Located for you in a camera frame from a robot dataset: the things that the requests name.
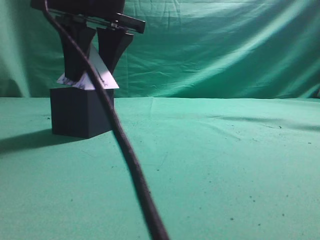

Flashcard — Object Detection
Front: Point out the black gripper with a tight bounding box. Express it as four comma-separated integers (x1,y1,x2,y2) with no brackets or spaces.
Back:
30,0,146,82

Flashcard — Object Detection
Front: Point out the black cube block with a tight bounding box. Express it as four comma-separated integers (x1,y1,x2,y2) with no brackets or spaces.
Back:
50,87,112,139

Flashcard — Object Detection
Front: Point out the green backdrop cloth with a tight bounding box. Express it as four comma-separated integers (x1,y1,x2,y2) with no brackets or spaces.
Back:
0,0,320,99

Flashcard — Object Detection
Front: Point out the green table cloth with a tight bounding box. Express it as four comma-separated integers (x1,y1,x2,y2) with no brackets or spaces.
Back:
0,97,320,240

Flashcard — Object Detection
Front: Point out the black cable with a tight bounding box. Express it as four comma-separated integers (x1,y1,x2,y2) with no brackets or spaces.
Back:
42,0,171,240

